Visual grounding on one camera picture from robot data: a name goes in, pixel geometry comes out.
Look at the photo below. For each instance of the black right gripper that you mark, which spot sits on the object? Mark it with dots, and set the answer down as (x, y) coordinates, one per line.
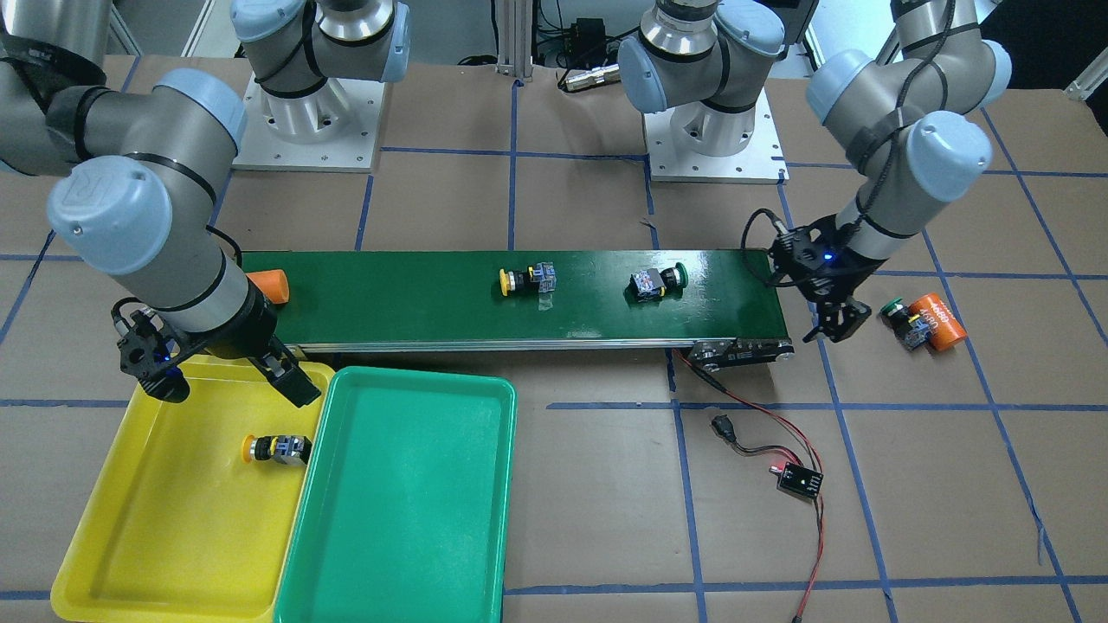
(252, 328)

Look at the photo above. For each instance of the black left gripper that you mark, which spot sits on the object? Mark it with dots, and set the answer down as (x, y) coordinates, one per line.
(836, 321)

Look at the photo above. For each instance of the green push button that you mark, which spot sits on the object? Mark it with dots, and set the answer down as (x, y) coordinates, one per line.
(908, 326)

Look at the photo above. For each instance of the yellow push button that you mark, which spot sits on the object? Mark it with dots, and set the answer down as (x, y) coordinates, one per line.
(284, 449)
(538, 277)

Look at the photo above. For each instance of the plain orange cylinder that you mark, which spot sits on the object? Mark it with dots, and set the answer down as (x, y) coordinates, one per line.
(273, 284)

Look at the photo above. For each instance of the green push button apart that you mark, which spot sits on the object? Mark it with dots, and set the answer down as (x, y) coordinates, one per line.
(654, 284)

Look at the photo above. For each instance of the orange cylinder with label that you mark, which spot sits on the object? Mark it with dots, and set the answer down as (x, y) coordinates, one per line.
(946, 331)

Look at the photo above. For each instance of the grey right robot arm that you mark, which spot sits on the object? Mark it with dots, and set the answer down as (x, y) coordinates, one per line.
(137, 173)

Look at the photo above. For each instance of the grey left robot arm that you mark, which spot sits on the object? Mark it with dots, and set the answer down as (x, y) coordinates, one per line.
(903, 125)

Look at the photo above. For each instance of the green conveyor belt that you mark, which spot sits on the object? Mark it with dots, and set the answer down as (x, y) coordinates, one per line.
(396, 301)

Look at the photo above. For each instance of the small black controller board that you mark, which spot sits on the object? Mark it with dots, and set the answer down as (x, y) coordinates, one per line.
(800, 481)

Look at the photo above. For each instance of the green plastic tray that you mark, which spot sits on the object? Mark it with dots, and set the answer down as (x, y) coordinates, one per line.
(405, 508)

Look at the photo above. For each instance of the yellow plastic tray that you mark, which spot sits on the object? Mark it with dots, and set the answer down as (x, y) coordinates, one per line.
(178, 527)

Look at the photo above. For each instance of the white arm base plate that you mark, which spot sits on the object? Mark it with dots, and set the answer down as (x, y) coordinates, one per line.
(714, 143)
(332, 130)

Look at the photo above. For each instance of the aluminium frame post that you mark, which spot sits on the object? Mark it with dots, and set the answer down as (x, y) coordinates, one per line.
(515, 23)

